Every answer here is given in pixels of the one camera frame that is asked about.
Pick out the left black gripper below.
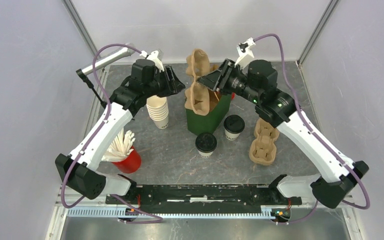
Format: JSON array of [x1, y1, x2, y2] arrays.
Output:
[[144, 65, 186, 98]]

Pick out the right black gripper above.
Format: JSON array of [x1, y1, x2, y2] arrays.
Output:
[[198, 57, 262, 104]]

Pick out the brown cardboard cup carrier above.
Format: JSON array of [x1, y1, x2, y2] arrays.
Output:
[[184, 48, 219, 116]]

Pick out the green paper bag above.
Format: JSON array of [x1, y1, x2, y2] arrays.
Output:
[[185, 92, 232, 135]]

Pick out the black coffee cup lid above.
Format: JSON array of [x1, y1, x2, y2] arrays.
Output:
[[223, 114, 245, 134]]

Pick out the white paper coffee cup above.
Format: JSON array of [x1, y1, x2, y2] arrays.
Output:
[[224, 129, 241, 141]]

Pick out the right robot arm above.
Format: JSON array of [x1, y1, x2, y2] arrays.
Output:
[[197, 59, 369, 209]]

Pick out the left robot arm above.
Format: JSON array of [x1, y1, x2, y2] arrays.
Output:
[[55, 59, 186, 204]]

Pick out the stack of white paper cups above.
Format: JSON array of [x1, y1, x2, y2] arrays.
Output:
[[145, 95, 169, 130]]

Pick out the silver microphone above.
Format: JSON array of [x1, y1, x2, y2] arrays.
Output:
[[76, 43, 136, 77]]

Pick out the brown cardboard cup carriers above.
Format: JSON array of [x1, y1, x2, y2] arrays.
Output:
[[248, 118, 280, 166]]

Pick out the red cup with straws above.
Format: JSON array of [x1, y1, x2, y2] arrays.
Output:
[[101, 129, 142, 174]]

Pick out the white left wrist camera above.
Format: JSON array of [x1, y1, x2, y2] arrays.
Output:
[[139, 49, 165, 72]]

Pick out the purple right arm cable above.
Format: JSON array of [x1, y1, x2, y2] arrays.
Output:
[[253, 33, 371, 211]]

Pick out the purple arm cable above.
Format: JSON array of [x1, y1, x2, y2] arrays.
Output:
[[253, 33, 371, 211], [60, 43, 148, 210]]

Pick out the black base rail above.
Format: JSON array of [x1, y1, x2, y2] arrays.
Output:
[[105, 183, 302, 224]]

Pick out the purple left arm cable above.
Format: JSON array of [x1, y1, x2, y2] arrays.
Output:
[[60, 43, 148, 210]]

